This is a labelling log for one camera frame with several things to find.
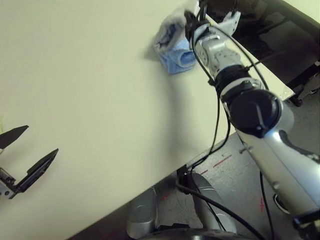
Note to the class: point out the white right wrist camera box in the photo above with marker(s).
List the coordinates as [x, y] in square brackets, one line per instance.
[231, 23]

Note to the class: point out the beige towel with white trim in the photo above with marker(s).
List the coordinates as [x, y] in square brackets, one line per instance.
[167, 27]

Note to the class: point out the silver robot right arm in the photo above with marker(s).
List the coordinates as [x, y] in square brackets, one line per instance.
[262, 120]

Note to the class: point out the silver robot left leg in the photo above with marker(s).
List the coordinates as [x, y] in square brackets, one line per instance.
[142, 215]

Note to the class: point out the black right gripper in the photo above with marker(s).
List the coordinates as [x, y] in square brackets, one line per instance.
[191, 22]

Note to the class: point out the blue folded towel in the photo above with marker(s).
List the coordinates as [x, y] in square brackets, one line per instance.
[175, 65]

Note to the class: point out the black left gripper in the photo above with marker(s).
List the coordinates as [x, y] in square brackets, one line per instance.
[6, 185]

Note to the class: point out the black white-soled shoe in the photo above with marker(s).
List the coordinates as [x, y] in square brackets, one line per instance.
[280, 203]

